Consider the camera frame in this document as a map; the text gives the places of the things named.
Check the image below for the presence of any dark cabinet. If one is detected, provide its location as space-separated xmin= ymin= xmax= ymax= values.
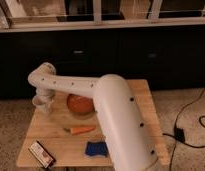
xmin=0 ymin=26 xmax=205 ymax=99

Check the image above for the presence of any wooden table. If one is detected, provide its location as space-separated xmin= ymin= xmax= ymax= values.
xmin=16 ymin=80 xmax=170 ymax=167

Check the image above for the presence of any white ceramic cup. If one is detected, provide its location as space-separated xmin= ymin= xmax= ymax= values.
xmin=32 ymin=95 xmax=53 ymax=115

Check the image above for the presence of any orange carrot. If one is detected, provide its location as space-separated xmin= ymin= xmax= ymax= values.
xmin=65 ymin=126 xmax=95 ymax=135

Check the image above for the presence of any blue sponge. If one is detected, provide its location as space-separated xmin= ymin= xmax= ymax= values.
xmin=85 ymin=141 xmax=108 ymax=157

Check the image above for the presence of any orange ceramic bowl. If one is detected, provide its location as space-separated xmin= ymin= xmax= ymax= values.
xmin=67 ymin=94 xmax=94 ymax=115

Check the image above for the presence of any black power adapter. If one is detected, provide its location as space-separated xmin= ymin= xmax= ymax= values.
xmin=174 ymin=128 xmax=185 ymax=142

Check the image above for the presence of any black power cable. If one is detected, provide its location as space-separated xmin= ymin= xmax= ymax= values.
xmin=162 ymin=87 xmax=205 ymax=171

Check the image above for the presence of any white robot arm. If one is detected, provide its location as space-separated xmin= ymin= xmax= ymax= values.
xmin=28 ymin=62 xmax=160 ymax=171

